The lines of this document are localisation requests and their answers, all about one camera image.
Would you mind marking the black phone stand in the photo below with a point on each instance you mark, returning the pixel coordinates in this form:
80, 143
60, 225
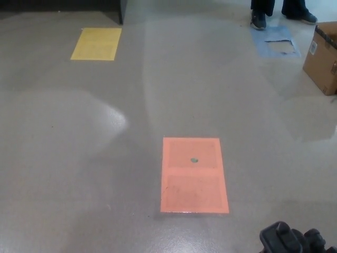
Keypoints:
284, 239

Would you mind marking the orange floor sheet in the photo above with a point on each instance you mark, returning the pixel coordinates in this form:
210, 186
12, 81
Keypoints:
193, 189

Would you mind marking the yellow floor sheet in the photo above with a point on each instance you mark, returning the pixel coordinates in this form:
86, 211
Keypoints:
96, 43

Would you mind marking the torn blue floor sheet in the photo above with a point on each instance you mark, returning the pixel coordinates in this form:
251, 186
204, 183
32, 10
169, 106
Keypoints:
259, 44

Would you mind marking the green round dot sticker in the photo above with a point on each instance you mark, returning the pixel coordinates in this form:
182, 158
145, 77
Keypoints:
195, 159

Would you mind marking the dark sneaker with laces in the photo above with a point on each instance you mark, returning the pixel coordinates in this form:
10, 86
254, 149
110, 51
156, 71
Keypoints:
258, 21

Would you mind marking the dark trouser leg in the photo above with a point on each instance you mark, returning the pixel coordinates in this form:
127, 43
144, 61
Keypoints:
262, 5

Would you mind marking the brown cardboard box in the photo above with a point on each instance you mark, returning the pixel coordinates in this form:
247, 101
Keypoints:
319, 63

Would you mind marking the person's dark shoes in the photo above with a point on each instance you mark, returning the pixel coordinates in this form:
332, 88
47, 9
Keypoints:
295, 6

